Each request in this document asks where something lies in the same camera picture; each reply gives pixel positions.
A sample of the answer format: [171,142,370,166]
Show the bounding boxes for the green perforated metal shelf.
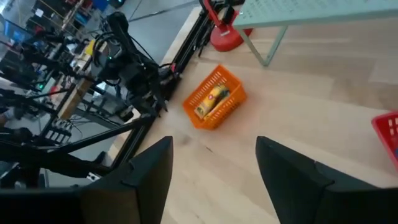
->
[232,0,398,67]

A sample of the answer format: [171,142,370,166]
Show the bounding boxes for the computer monitor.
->
[0,18,34,46]

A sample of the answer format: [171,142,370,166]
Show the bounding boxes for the red plastic basket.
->
[371,111,398,172]

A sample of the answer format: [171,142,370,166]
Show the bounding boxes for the red desk lamp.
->
[198,0,253,53]

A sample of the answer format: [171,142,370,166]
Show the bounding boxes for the yellow snack packets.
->
[205,88,233,121]

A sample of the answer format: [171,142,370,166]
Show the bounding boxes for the yellow snack bag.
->
[194,83,226,116]

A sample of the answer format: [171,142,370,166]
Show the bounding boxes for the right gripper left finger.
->
[81,136,174,224]

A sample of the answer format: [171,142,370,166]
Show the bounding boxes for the black aluminium table frame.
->
[30,0,237,175]

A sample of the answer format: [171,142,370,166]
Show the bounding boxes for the orange plastic basket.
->
[182,64,248,131]

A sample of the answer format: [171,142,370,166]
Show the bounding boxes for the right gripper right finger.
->
[255,136,379,224]

